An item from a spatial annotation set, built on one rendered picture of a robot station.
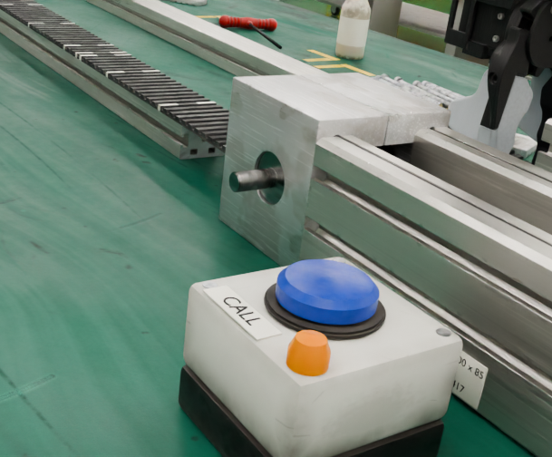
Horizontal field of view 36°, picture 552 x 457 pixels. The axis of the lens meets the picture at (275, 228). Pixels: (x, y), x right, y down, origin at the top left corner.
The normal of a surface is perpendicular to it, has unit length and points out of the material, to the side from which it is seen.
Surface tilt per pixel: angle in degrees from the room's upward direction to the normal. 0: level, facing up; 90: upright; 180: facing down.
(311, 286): 3
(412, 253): 90
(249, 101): 90
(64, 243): 0
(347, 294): 3
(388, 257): 90
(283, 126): 90
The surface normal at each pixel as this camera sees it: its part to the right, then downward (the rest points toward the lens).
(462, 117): -0.79, -0.04
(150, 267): 0.12, -0.91
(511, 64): 0.55, 0.40
